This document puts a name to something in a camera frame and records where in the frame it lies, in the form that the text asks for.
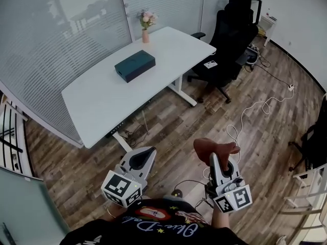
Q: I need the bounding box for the dark teal box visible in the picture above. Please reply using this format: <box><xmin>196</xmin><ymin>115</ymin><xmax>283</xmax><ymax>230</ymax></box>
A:
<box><xmin>114</xmin><ymin>50</ymin><xmax>156</xmax><ymax>83</ymax></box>

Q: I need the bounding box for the black floor device with cable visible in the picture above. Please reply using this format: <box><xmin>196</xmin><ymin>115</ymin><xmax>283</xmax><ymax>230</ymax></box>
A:
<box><xmin>171</xmin><ymin>179</ymin><xmax>206</xmax><ymax>199</ymax></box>

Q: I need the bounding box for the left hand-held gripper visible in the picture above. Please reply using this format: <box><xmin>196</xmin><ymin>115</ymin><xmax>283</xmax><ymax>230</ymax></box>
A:
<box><xmin>101</xmin><ymin>146</ymin><xmax>157</xmax><ymax>209</ymax></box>

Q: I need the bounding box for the white and blue floor device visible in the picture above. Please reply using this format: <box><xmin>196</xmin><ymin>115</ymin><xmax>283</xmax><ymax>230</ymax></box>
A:
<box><xmin>244</xmin><ymin>46</ymin><xmax>259</xmax><ymax>66</ymax></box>

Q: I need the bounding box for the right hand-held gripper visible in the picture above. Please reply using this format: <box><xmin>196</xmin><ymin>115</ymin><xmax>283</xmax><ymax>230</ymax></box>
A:
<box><xmin>205</xmin><ymin>152</ymin><xmax>253</xmax><ymax>214</ymax></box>

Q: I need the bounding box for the frosted glass door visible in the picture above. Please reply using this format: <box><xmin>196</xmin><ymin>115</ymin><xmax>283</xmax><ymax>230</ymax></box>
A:
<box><xmin>0</xmin><ymin>167</ymin><xmax>70</xmax><ymax>245</ymax></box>

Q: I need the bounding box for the white side table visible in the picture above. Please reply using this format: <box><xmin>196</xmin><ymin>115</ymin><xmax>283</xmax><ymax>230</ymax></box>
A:
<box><xmin>259</xmin><ymin>15</ymin><xmax>278</xmax><ymax>47</ymax></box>

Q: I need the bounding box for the reddish brown cloth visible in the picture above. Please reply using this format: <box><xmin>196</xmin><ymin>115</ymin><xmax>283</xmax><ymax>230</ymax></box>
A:
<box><xmin>193</xmin><ymin>138</ymin><xmax>241</xmax><ymax>177</ymax></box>

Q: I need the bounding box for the person's black printed t-shirt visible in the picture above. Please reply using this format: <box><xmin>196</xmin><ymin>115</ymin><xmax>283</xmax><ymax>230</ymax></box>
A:
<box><xmin>59</xmin><ymin>197</ymin><xmax>249</xmax><ymax>245</ymax></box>

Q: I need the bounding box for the black metal frame chair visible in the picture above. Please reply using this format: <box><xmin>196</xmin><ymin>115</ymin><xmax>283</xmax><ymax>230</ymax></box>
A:
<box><xmin>288</xmin><ymin>93</ymin><xmax>327</xmax><ymax>173</ymax></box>

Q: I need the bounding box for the black metal railing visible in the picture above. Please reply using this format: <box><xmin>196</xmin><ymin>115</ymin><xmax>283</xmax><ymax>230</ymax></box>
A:
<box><xmin>0</xmin><ymin>95</ymin><xmax>29</xmax><ymax>175</ymax></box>

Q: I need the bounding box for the black open cabinet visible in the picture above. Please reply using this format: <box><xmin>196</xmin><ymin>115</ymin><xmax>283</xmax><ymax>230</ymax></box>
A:
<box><xmin>229</xmin><ymin>0</ymin><xmax>263</xmax><ymax>25</ymax></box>

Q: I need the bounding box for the white floor cable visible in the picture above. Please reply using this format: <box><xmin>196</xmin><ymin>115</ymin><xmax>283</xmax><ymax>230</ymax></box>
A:
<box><xmin>203</xmin><ymin>85</ymin><xmax>296</xmax><ymax>178</ymax></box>

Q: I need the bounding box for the white wooden rack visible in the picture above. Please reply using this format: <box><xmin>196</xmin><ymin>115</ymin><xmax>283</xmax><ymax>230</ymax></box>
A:
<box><xmin>277</xmin><ymin>162</ymin><xmax>327</xmax><ymax>245</ymax></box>

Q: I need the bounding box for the black office chair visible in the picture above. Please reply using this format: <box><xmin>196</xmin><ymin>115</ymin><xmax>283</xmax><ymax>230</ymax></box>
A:
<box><xmin>188</xmin><ymin>9</ymin><xmax>259</xmax><ymax>104</ymax></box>

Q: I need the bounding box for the white desk leg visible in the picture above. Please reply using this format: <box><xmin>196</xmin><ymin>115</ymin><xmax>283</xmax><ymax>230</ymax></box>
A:
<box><xmin>111</xmin><ymin>131</ymin><xmax>134</xmax><ymax>153</ymax></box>
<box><xmin>167</xmin><ymin>75</ymin><xmax>198</xmax><ymax>107</ymax></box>

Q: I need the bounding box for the black cable under desk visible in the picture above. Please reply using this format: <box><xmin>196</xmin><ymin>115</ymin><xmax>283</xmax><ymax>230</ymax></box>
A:
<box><xmin>122</xmin><ymin>123</ymin><xmax>149</xmax><ymax>148</ymax></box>

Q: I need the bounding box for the person's right forearm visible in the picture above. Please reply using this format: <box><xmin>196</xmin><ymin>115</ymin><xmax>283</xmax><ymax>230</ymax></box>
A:
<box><xmin>209</xmin><ymin>207</ymin><xmax>231</xmax><ymax>230</ymax></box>

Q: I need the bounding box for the person's left forearm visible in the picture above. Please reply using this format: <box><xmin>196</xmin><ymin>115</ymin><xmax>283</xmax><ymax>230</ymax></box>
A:
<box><xmin>103</xmin><ymin>202</ymin><xmax>124</xmax><ymax>221</ymax></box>

